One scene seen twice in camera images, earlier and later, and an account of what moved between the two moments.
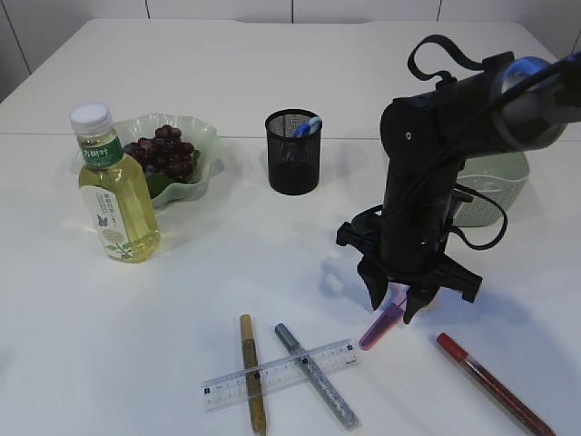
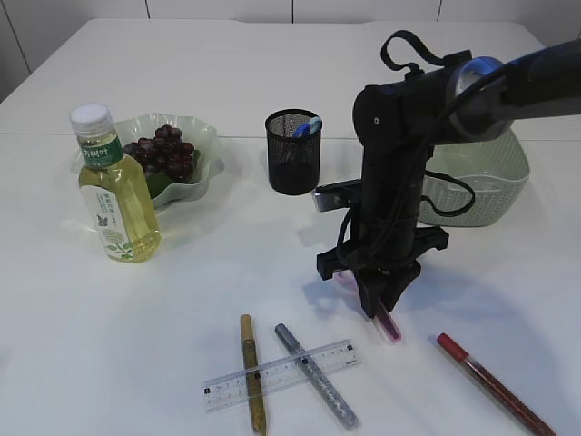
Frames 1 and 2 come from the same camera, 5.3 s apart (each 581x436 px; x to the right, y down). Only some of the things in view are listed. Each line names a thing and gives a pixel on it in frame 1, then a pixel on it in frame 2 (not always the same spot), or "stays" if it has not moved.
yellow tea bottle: x=116 y=188 stays
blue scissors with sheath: x=307 y=127 stays
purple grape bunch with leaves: x=165 y=157 stays
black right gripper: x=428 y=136 to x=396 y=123
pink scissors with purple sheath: x=390 y=315 to x=382 y=321
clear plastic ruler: x=235 y=387 stays
